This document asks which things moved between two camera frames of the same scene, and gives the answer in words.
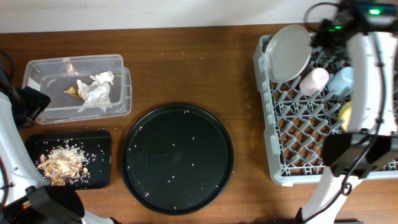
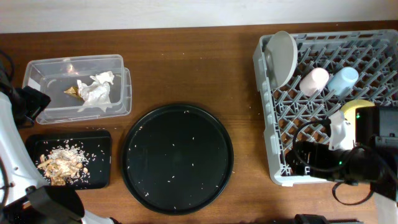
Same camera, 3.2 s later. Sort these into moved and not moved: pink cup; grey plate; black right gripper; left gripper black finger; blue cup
Moved: grey plate; black right gripper
Not moved: pink cup; left gripper black finger; blue cup
